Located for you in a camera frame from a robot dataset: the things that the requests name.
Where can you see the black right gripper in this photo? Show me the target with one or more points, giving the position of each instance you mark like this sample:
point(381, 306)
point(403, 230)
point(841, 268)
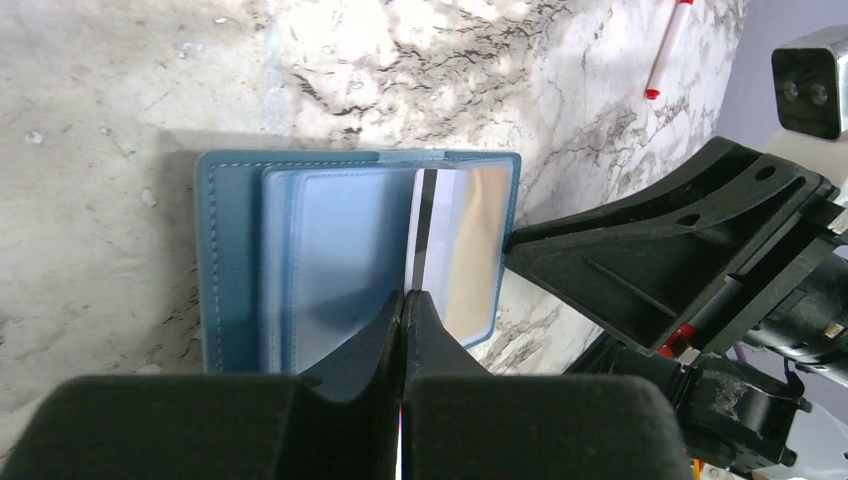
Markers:
point(722, 285)

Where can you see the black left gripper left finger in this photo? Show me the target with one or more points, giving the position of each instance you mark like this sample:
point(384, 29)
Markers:
point(337, 420)

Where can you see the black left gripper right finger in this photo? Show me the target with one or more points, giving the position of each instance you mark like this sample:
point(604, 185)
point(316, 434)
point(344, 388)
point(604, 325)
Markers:
point(460, 421)

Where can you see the blue leather card holder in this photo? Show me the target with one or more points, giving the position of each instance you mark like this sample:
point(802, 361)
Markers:
point(298, 250)

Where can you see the gold credit card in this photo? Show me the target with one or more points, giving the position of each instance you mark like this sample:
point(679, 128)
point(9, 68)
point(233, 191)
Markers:
point(476, 267)

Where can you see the silver magnetic stripe card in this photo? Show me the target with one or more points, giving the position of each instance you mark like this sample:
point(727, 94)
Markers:
point(437, 206)

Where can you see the red white marker pen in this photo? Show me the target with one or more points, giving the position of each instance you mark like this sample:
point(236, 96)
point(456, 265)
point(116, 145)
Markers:
point(666, 51)

